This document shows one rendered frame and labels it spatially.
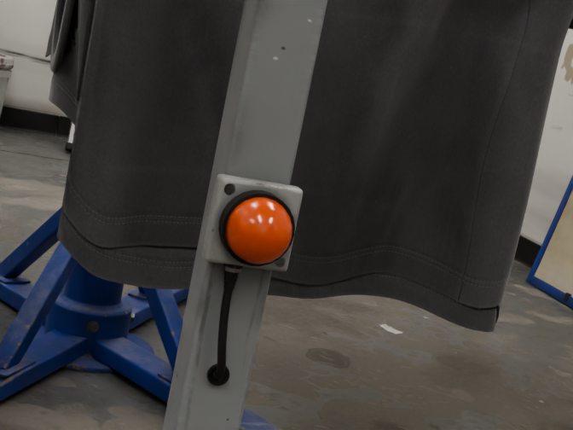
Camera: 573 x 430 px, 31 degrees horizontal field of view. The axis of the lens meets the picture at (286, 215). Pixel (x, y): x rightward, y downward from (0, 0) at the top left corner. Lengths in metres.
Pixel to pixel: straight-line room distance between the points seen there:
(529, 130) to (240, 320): 0.44
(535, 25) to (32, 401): 1.33
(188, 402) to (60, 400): 1.43
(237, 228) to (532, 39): 0.47
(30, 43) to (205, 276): 4.92
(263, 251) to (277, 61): 0.11
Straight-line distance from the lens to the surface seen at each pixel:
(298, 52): 0.60
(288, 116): 0.60
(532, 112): 0.98
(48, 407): 2.01
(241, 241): 0.57
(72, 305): 2.26
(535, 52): 0.98
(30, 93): 5.53
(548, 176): 4.52
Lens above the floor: 0.76
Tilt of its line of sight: 10 degrees down
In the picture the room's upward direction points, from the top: 12 degrees clockwise
